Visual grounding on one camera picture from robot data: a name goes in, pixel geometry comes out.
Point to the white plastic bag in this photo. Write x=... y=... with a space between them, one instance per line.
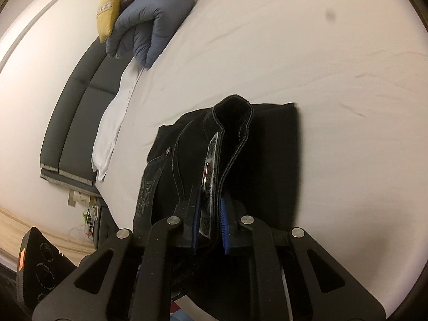
x=80 y=232

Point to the grey padded headboard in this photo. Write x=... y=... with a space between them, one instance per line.
x=77 y=107

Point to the yellow cushion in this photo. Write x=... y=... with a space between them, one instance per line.
x=107 y=10

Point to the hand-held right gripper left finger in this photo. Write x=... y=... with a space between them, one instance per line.
x=197 y=217

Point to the rolled blue duvet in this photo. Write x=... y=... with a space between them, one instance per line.
x=153 y=16

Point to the black pants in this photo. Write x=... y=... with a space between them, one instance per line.
x=267 y=147

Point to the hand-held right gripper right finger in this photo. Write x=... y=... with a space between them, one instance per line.
x=224 y=224

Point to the dark nightstand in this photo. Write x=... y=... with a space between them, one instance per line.
x=104 y=224

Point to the bed with white sheet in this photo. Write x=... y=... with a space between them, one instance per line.
x=301 y=57

